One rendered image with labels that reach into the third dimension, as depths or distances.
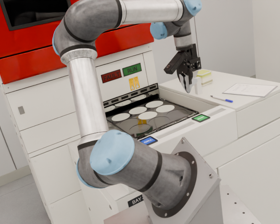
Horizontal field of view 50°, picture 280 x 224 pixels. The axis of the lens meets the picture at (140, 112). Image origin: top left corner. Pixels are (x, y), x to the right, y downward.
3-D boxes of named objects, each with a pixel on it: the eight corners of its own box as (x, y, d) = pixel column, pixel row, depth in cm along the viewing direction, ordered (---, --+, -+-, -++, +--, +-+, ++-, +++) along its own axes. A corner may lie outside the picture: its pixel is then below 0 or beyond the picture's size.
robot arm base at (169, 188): (198, 181, 74) (167, 165, 71) (162, 222, 79) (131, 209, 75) (182, 148, 88) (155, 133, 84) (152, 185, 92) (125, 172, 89)
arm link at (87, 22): (72, -18, 79) (197, -14, 108) (59, 6, 88) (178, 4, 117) (86, 21, 78) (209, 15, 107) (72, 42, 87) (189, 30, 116)
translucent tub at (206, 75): (193, 84, 169) (192, 73, 166) (203, 80, 172) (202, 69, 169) (202, 86, 162) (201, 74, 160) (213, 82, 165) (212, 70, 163)
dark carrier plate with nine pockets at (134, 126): (105, 118, 165) (105, 118, 165) (158, 99, 179) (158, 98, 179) (134, 138, 136) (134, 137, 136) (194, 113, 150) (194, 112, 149)
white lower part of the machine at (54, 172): (46, 214, 244) (11, 122, 214) (134, 172, 276) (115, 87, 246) (72, 274, 184) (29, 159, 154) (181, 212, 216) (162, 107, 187)
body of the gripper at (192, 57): (202, 70, 133) (198, 42, 129) (187, 76, 129) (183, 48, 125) (190, 68, 139) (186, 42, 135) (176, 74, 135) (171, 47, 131)
